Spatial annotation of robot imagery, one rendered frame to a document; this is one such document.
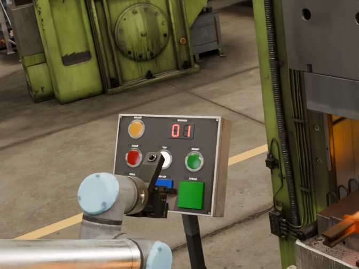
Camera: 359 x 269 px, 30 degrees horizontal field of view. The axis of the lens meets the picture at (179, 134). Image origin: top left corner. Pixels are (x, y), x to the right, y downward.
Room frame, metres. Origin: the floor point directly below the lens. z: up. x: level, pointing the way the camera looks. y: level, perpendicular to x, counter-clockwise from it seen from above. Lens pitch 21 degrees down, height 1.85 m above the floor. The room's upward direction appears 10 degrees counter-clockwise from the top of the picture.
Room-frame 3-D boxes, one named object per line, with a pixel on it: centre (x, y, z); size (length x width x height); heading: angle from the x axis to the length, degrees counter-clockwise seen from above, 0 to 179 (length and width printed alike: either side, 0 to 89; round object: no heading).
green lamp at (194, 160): (1.73, -0.03, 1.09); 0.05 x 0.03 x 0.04; 35
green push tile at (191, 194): (1.69, -0.01, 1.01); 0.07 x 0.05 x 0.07; 60
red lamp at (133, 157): (1.83, 0.14, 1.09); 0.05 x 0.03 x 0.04; 35
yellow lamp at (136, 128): (1.86, 0.12, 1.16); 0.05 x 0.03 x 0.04; 35
